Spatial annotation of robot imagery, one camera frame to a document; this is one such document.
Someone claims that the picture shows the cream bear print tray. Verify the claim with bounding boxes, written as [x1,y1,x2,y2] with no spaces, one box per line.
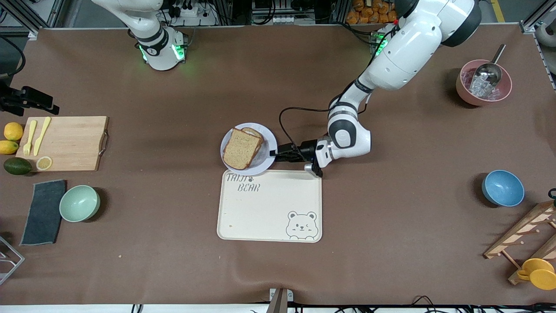
[217,170,323,243]

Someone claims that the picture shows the blue bowl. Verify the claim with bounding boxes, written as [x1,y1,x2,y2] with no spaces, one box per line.
[481,170,525,207]

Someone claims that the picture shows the metal scoop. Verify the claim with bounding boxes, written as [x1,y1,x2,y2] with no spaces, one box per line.
[470,44,507,87]

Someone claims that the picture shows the pale blue round plate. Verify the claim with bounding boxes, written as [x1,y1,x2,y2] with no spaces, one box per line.
[220,123,278,176]

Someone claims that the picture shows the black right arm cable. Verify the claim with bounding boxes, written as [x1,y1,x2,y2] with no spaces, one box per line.
[0,37,26,81]

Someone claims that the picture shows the wooden dish rack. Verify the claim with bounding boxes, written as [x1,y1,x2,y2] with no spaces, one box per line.
[483,200,556,286]

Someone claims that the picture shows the pink bowl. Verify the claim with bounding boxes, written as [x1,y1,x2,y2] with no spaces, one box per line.
[456,60,513,106]

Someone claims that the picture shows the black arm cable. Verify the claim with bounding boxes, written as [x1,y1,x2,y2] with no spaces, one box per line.
[278,106,331,149]
[0,37,26,81]

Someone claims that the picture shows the mint green bowl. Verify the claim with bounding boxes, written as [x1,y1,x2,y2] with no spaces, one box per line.
[59,185,101,223]

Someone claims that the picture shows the metal wire basket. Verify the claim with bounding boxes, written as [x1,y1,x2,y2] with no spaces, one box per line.
[0,236,26,286]

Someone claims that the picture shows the brown bread slice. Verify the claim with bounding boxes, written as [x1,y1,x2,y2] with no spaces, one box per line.
[222,129,262,170]
[240,127,265,145]

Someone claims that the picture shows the wooden cutting board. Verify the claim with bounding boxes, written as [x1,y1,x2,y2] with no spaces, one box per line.
[16,116,109,172]

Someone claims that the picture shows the yellow cup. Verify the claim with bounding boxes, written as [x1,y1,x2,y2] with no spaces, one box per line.
[516,258,556,291]

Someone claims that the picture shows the yellow plastic knife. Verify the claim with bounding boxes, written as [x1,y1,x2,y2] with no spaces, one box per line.
[33,117,52,157]

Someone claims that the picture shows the orange snack bags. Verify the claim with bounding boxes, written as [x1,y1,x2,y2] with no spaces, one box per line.
[346,0,399,25]

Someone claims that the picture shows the yellow plastic fork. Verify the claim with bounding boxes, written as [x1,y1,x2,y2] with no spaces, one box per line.
[23,120,38,157]

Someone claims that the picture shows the grey metal camera mount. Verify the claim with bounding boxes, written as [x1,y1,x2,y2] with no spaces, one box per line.
[266,288,294,313]

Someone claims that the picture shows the clear ice cubes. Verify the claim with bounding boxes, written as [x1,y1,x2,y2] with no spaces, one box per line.
[461,70,501,100]

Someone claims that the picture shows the white power strip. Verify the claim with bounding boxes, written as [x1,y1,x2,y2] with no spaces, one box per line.
[172,0,218,27]

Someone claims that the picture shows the grey curved hose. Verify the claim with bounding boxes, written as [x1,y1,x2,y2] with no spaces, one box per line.
[534,22,556,48]

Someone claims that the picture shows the green avocado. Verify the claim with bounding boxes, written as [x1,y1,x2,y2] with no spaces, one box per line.
[3,157,33,176]

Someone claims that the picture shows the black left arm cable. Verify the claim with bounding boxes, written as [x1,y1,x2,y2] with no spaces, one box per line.
[278,106,331,149]

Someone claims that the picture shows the dark grey cloth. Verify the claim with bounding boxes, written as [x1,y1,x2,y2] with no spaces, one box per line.
[20,180,67,246]

